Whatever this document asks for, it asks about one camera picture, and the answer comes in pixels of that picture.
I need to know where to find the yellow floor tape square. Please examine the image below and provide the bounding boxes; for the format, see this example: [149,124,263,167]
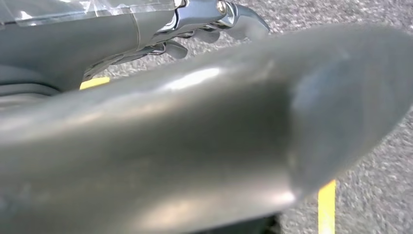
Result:
[80,77,336,234]

